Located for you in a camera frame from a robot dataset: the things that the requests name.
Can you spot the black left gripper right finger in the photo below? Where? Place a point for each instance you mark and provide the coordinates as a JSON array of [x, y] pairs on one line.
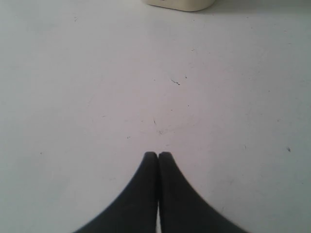
[[181, 208]]

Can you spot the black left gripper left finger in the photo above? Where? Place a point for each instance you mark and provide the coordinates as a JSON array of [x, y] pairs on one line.
[[135, 208]]

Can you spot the cream bin with circle mark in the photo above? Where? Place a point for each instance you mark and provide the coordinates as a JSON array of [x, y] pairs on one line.
[[181, 5]]

